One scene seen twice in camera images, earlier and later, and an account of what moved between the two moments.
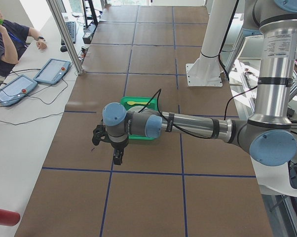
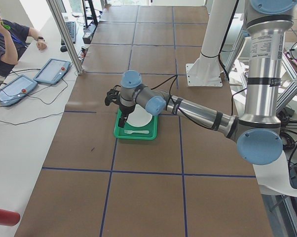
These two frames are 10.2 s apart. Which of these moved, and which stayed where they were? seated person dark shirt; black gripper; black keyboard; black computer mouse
Moved: black gripper
Stayed: black keyboard; black computer mouse; seated person dark shirt
